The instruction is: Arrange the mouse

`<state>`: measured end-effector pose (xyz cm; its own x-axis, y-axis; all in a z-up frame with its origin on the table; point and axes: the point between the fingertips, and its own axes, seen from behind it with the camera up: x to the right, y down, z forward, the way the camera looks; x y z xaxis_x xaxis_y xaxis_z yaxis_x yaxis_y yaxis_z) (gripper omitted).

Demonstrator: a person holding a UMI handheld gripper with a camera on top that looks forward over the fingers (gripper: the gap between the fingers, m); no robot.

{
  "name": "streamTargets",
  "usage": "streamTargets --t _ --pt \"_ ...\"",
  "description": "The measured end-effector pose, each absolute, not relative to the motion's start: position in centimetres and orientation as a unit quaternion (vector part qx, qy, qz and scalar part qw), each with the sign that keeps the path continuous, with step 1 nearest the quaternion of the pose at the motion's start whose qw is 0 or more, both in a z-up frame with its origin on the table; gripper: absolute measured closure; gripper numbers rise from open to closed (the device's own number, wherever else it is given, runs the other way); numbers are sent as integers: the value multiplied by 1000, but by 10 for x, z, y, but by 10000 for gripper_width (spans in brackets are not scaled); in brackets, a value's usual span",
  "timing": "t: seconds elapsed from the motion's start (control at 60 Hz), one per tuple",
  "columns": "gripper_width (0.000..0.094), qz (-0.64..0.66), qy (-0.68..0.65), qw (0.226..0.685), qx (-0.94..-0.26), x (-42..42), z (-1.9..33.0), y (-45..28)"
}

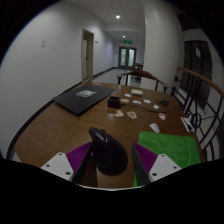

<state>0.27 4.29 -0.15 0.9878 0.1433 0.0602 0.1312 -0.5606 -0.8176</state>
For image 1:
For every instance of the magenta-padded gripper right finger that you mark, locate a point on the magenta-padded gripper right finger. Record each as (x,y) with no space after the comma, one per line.
(161,166)

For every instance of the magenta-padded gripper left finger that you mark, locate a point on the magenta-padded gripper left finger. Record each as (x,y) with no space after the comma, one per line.
(60,165)

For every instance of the black vertical computer mouse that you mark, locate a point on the black vertical computer mouse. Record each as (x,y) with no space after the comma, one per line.
(109,155)

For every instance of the green mouse pad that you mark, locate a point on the green mouse pad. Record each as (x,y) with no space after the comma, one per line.
(170,145)

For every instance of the white printed card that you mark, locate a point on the white printed card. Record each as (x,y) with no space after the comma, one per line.
(154,127)

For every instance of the white paper sheet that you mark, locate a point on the white paper sheet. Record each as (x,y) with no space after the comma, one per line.
(186,125)

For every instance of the small red printed card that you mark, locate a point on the small red printed card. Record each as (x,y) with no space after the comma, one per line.
(162,116)

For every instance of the small orange printed card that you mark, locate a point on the small orange printed card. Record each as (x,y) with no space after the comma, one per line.
(132,115)

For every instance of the small white card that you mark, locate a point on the small white card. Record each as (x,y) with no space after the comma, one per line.
(147,101)
(128,95)
(136,102)
(156,107)

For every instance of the small beige card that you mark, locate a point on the small beige card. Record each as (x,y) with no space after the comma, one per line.
(124,100)
(119,114)

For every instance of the closed black laptop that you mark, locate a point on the closed black laptop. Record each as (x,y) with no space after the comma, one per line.
(81,98)

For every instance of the small white box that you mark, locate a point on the small white box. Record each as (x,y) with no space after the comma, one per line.
(136,92)

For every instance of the small black box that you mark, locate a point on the small black box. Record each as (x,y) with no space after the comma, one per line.
(113,102)

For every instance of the curved wooden armchair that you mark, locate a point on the curved wooden armchair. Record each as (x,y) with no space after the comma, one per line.
(143,73)

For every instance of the black railing with wooden handrail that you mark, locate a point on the black railing with wooden handrail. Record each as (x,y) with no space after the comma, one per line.
(200,77)

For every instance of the dark wooden chair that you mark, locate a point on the dark wooden chair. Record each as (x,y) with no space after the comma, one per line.
(138,66)

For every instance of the dark window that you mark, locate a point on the dark window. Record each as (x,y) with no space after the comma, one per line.
(196,63)

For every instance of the open side door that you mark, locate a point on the open side door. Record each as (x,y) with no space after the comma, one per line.
(87,56)

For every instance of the glass double door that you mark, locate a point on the glass double door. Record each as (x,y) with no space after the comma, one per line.
(127,57)

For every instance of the green exit sign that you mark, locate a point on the green exit sign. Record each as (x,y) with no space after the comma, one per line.
(128,41)

